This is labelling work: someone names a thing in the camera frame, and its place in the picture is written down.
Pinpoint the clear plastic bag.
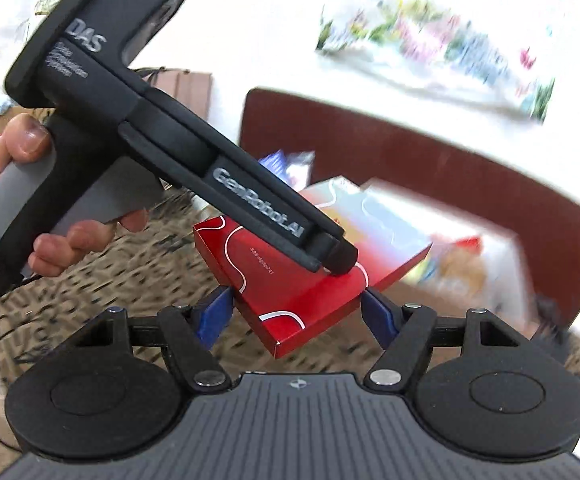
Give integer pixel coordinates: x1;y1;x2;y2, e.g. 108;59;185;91
285;151;317;192

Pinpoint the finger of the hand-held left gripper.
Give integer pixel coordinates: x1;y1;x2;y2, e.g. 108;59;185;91
290;232;359;277

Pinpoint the red box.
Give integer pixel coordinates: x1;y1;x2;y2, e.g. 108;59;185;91
192;175;433;359

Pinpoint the letter-print blanket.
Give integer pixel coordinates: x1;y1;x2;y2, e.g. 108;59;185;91
0;195;580;466

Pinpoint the person's left hand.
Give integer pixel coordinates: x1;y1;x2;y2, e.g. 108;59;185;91
0;112;149;279

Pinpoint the pink cardboard box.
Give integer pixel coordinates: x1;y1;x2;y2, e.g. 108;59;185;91
362;176;538;333

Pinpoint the floral wall poster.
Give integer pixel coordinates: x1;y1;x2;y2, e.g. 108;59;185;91
315;0;557;123

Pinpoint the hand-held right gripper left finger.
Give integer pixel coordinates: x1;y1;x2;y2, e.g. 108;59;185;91
72;284;234;392

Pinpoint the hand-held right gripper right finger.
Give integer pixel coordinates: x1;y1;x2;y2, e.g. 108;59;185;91
361;286;527;392

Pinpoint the dark red wooden headboard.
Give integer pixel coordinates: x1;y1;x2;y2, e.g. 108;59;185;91
240;87;580;332

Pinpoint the blue packet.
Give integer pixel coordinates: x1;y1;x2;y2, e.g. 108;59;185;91
259;149;291;177

